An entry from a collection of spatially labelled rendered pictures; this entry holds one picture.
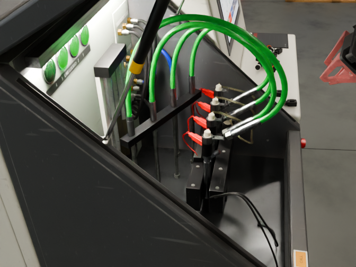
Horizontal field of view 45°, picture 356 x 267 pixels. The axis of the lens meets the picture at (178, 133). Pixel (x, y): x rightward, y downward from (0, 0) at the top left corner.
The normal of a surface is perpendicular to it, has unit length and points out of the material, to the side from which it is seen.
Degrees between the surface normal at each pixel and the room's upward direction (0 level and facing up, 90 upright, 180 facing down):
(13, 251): 90
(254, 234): 0
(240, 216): 0
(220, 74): 90
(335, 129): 0
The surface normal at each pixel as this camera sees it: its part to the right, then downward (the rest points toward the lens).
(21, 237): -0.19, 0.57
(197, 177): -0.04, -0.82
